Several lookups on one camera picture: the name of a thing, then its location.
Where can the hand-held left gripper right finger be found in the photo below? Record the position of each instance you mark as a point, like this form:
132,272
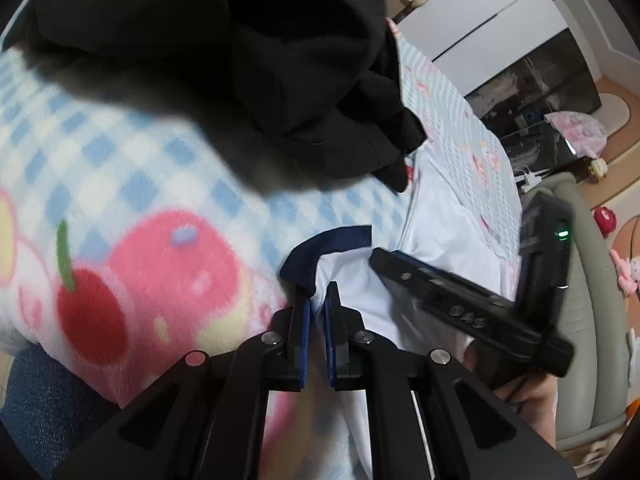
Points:
330,345

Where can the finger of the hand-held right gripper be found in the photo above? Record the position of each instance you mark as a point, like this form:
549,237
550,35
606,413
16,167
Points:
405,272

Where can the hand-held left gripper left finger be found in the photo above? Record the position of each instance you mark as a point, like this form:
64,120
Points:
303,340

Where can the white shirt with navy trim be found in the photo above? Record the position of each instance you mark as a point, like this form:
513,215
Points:
450,230

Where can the person's right hand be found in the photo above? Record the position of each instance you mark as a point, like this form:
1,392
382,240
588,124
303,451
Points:
535,405

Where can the pink plush toy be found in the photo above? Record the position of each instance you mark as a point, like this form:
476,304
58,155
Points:
627,272

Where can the red plush toy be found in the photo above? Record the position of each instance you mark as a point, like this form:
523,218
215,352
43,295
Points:
605,221

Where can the white charger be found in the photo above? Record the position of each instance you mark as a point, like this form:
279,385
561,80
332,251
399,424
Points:
529,179

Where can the cream plush toy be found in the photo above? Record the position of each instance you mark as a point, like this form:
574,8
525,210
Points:
598,169

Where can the pink printed cloth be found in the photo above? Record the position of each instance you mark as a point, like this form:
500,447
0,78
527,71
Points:
580,132

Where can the beige rug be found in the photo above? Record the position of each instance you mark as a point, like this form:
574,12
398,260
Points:
615,112

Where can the blue checked cartoon blanket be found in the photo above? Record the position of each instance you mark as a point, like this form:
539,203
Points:
150,170

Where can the black garment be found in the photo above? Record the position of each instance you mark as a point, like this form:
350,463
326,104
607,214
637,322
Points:
250,60

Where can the white wardrobe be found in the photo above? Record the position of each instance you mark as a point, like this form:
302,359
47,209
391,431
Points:
475,15

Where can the person's left leg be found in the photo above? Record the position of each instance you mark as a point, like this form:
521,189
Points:
45,410

